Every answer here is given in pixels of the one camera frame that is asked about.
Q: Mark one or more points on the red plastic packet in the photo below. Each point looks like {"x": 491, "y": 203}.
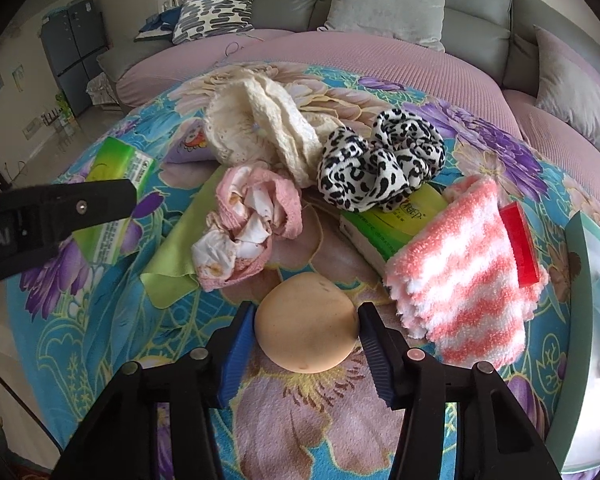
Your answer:
{"x": 520, "y": 245}

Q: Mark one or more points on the grey sofa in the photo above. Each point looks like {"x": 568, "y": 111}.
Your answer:
{"x": 290, "y": 0}

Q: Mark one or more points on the green wiping cloth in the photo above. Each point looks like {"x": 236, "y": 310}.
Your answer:
{"x": 175, "y": 260}

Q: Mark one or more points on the floral printed blanket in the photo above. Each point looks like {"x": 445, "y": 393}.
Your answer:
{"x": 290, "y": 420}

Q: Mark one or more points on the pink white striped fluffy towel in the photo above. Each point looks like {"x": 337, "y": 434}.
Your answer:
{"x": 455, "y": 285}

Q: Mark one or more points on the beige round sponge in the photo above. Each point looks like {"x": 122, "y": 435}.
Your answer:
{"x": 305, "y": 320}

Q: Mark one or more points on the green tissue pack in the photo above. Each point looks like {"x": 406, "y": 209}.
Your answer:
{"x": 380, "y": 225}
{"x": 115, "y": 160}

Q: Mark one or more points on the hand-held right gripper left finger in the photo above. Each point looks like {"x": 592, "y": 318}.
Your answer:
{"x": 234, "y": 360}

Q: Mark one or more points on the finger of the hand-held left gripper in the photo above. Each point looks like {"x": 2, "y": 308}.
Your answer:
{"x": 95, "y": 205}

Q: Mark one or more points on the grey refrigerator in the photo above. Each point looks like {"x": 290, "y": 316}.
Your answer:
{"x": 70, "y": 60}

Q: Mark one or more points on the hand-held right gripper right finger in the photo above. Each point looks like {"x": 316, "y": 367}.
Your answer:
{"x": 377, "y": 360}

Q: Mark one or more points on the pink white crumpled cloth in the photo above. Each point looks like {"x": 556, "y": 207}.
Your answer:
{"x": 250, "y": 210}

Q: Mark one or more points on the patterned fabric stool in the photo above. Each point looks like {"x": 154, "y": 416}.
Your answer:
{"x": 102, "y": 92}

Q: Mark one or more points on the grey pink-edged pillow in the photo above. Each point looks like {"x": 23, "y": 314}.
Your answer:
{"x": 570, "y": 85}

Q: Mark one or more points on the pink sofa cover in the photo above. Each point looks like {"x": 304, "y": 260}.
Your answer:
{"x": 380, "y": 55}

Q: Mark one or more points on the black white patterned pillow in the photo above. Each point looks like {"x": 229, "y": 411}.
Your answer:
{"x": 215, "y": 12}

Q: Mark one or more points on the leopard print cloth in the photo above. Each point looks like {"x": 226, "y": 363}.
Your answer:
{"x": 360, "y": 170}

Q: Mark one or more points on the blue cloth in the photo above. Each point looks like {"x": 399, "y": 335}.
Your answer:
{"x": 155, "y": 25}

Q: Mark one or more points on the grey square pillow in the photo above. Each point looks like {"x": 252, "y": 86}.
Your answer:
{"x": 385, "y": 5}

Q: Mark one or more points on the teal cardboard box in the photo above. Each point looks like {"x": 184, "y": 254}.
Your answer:
{"x": 580, "y": 360}

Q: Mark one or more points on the cream lace cloth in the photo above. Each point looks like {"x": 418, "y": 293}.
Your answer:
{"x": 260, "y": 120}

